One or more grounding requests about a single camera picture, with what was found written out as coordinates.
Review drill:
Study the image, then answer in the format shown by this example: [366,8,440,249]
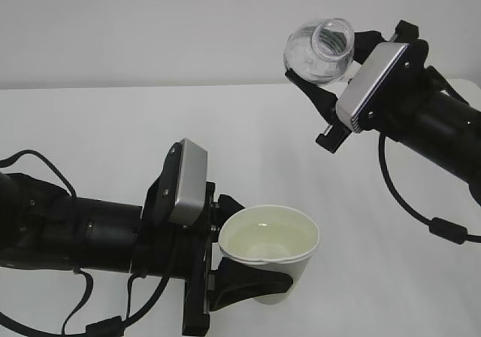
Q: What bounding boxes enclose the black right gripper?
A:
[285,20,419,153]

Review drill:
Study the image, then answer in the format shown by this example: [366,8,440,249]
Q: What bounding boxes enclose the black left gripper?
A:
[129,181,295,334]

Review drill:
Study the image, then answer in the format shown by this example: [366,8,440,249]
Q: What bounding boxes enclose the clear water bottle green label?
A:
[283,18,355,85]

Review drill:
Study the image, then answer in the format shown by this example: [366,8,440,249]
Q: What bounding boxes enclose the white paper cup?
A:
[218,205,320,284]

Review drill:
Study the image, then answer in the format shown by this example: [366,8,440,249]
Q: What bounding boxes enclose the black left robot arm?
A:
[1,173,293,336]

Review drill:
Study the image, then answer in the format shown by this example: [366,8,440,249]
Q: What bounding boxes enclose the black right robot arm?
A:
[283,18,480,200]

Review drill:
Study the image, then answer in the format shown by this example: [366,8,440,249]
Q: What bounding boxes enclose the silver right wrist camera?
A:
[335,42,408,133]

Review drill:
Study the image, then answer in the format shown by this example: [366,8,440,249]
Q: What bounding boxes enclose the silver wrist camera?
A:
[141,138,209,229]
[335,42,408,133]

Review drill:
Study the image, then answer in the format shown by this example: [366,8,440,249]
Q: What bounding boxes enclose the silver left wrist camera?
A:
[141,138,209,229]

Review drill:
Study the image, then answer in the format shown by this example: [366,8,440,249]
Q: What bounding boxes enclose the black left camera cable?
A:
[0,149,170,337]

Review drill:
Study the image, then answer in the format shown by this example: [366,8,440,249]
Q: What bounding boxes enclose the black camera cable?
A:
[378,68,481,245]
[0,149,170,337]

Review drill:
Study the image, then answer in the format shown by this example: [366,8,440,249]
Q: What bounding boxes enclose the black right camera cable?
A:
[378,68,481,245]

